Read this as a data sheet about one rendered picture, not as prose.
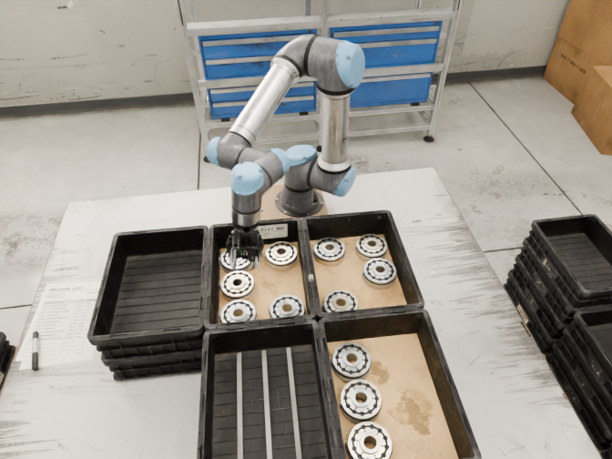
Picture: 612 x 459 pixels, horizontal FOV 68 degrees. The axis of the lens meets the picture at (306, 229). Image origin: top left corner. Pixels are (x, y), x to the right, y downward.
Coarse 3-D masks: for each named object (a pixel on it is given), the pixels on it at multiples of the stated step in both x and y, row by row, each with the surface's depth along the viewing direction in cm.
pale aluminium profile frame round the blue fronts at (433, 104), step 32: (192, 0) 314; (416, 0) 336; (320, 32) 279; (448, 32) 290; (192, 64) 278; (448, 64) 303; (320, 96) 306; (320, 128) 324; (384, 128) 332; (416, 128) 336
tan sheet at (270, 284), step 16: (224, 272) 145; (256, 272) 145; (272, 272) 145; (288, 272) 145; (256, 288) 141; (272, 288) 141; (288, 288) 141; (224, 304) 136; (256, 304) 136; (304, 304) 136
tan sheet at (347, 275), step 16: (352, 240) 155; (352, 256) 150; (320, 272) 145; (336, 272) 145; (352, 272) 145; (320, 288) 140; (336, 288) 140; (352, 288) 140; (368, 288) 140; (400, 288) 140; (368, 304) 136; (384, 304) 136; (400, 304) 136
